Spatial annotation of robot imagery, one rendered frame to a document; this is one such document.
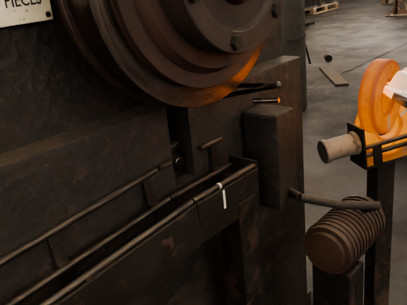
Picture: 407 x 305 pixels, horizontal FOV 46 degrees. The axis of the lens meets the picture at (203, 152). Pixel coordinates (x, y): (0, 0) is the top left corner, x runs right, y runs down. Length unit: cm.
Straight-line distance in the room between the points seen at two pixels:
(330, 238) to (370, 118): 29
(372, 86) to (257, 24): 29
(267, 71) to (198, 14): 50
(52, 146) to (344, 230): 68
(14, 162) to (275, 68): 70
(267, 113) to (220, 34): 36
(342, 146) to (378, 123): 18
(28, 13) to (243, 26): 34
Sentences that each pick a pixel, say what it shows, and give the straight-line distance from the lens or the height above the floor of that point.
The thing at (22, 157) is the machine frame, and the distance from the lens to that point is 77.
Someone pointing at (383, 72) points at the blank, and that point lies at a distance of 103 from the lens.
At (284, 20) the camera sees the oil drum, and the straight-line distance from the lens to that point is 357.
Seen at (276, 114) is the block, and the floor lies 80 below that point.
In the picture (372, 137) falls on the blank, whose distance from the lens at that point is 124.
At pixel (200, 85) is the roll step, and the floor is 93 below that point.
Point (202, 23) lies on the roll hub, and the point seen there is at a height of 104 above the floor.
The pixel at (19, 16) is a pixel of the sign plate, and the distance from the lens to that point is 79.
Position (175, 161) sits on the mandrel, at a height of 75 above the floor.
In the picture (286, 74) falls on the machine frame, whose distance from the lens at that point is 126.
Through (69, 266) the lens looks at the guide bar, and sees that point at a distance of 82.
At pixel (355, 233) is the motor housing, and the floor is 51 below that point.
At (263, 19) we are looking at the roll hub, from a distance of 84.
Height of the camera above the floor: 111
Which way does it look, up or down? 21 degrees down
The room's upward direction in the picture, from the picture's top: 6 degrees counter-clockwise
